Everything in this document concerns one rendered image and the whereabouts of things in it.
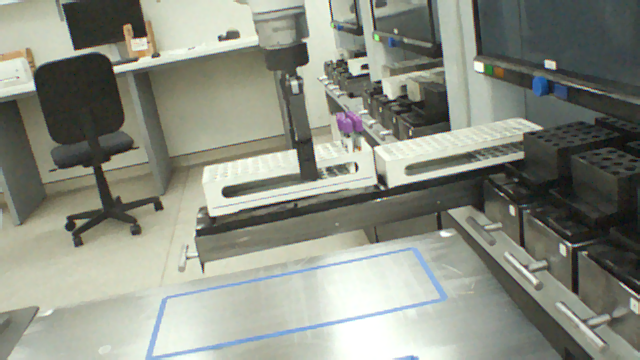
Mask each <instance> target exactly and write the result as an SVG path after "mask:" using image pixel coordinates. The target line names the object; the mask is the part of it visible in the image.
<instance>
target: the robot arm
mask: <svg viewBox="0 0 640 360"><path fill-rule="evenodd" d="M233 1H235V3H237V4H240V5H247V6H249V7H250V9H251V13H252V14H253V15H252V20H253V23H254V29H255V32H257V33H256V34H257V37H258V46H259V47H266V49H264V50H263V52H264V58H265V63H266V68H267V69H268V70H269V71H279V70H281V71H282V72H280V78H281V79H279V84H280V89H281V90H282V96H283V99H284V100H285V106H286V113H287V121H288V126H289V127H288V130H289V135H290V142H292V147H293V150H295V149H296V152H297V158H298V164H299V171H300V176H301V181H302V182H305V181H310V179H315V178H319V172H318V165H316V159H315V153H314V147H313V140H312V137H313V136H312V134H311V130H310V123H309V118H308V112H307V107H306V96H305V91H303V88H304V79H302V78H301V76H298V73H297V68H298V67H302V66H306V65H308V64H309V62H310V60H309V53H308V47H307V42H305V41H304V42H302V40H305V39H307V38H309V36H310V34H309V28H308V21H307V14H306V12H307V11H306V7H305V6H303V5H305V0H233ZM306 132H307V133H306ZM11 322H12V319H11V317H10V315H9V314H1V315H0V334H1V332H2V331H3V330H4V329H5V328H6V327H7V326H8V325H10V324H11Z"/></svg>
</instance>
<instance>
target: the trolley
mask: <svg viewBox="0 0 640 360"><path fill-rule="evenodd" d="M6 360H564V359H563V357H562V356H561V354H560V353H559V352H558V351H557V350H556V349H555V347H554V346H553V345H552V344H551V343H550V341H549V340H548V339H547V338H546V337H545V336H544V334H543V333H542V332H541V331H540V330H539V329H538V327H537V326H536V325H535V324H534V323H533V322H532V320H531V319H530V318H529V317H528V316H527V315H526V312H525V311H524V310H523V309H522V308H521V306H520V305H519V304H518V303H517V302H516V301H515V299H514V298H513V297H512V296H511V295H510V294H509V292H508V291H507V289H506V288H505V287H503V286H502V284H501V283H500V282H499V281H498V280H497V279H496V277H495V276H494V275H493V274H492V273H491V271H490V269H489V268H488V267H487V266H486V265H485V263H484V262H483V261H482V260H481V259H480V258H479V256H478V255H476V254H475V253H474V251H473V250H472V248H471V247H470V246H469V245H468V244H467V243H466V241H465V240H464V239H463V238H462V237H461V234H460V233H459V232H458V231H456V230H455V229H454V228H449V229H444V230H438V231H433V232H428V233H422V235H417V236H412V237H406V238H401V239H396V240H391V241H386V242H380V243H375V244H369V246H364V247H359V248H353V249H348V250H342V251H337V252H332V253H326V254H321V255H315V256H311V257H306V258H300V260H295V261H289V262H284V263H279V264H273V265H268V266H262V267H257V268H252V269H246V270H241V271H236V272H230V273H225V274H221V275H215V276H210V277H205V278H199V279H194V281H192V280H189V282H185V281H183V283H178V284H173V285H168V286H162V287H157V288H152V289H147V290H141V291H136V292H132V293H128V292H127V294H124V293H122V295H120V294H117V295H111V296H106V297H101V298H96V299H91V300H86V301H81V302H76V303H70V304H65V305H60V306H55V307H50V308H46V309H41V310H39V311H38V312H37V313H36V316H35V318H34V319H33V321H32V322H31V323H30V325H29V326H28V328H27V329H26V331H25V332H24V333H23V335H22V336H21V338H20V339H19V341H18V342H17V344H16V345H15V348H14V349H13V351H12V352H11V354H10V355H9V357H8V358H7V359H6Z"/></svg>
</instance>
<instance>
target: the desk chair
mask: <svg viewBox="0 0 640 360"><path fill-rule="evenodd" d="M33 77H34V84H35V86H34V88H35V91H36V94H37V97H38V100H39V103H40V106H41V110H42V113H43V116H44V119H45V122H46V125H47V129H48V132H49V135H50V137H51V138H52V140H53V141H55V142H56V143H58V144H62V145H60V146H56V148H54V149H52V150H51V156H52V159H53V161H54V165H55V166H57V167H58V169H53V170H49V172H53V171H57V170H59V169H60V170H64V169H70V168H74V167H77V166H83V168H85V169H86V168H90V167H93V170H94V174H95V177H96V184H97V187H98V190H99V196H100V200H101V204H102V207H103V208H98V209H93V210H88V211H83V212H78V213H72V214H69V215H67V217H66V220H67V221H68V222H66V224H65V226H64V227H65V229H66V230H67V231H73V230H74V229H75V228H76V226H77V223H76V222H74V220H83V219H90V220H88V221H87V222H85V223H84V224H82V225H81V226H79V227H78V228H76V229H75V230H74V231H73V232H72V236H73V237H75V238H73V241H74V244H75V247H78V246H79V245H78V244H80V245H84V244H83V241H82V237H81V236H79V235H81V234H83V233H85V232H87V230H88V229H90V228H92V227H94V226H95V225H97V224H99V223H101V222H102V221H104V220H106V219H108V218H114V219H117V220H120V221H123V222H127V223H131V224H133V225H130V232H131V235H132V236H134V235H137V234H141V233H142V231H141V226H140V224H136V223H137V222H138V220H137V219H136V218H134V217H132V216H130V215H128V214H126V213H124V212H127V210H130V209H133V208H137V207H141V206H144V205H147V204H150V203H153V205H154V210H155V212H158V211H159V208H160V210H164V208H163V204H162V201H160V198H159V196H155V197H149V198H145V199H141V200H135V201H131V202H127V203H123V202H122V201H121V197H120V195H117V197H115V198H114V199H113V198H112V195H111V192H110V191H109V187H108V184H107V180H106V177H105V176H104V172H103V169H102V166H101V164H102V163H105V162H108V161H110V160H111V158H110V157H111V156H116V155H119V154H123V153H126V152H129V150H134V149H138V148H140V146H138V147H132V145H133V144H134V142H133V139H132V138H131V137H129V135H128V134H127V133H125V132H124V131H121V130H119V129H120V128H121V127H122V126H123V124H124V122H125V114H124V110H123V106H122V102H121V98H120V94H119V90H118V85H117V81H116V78H115V74H114V70H113V65H112V62H111V60H110V58H108V57H107V56H106V55H105V54H103V53H100V52H90V53H85V54H79V55H74V57H69V58H64V59H59V60H53V61H48V62H45V63H42V64H40V66H39V67H38V68H37V69H36V70H35V73H34V76H33Z"/></svg>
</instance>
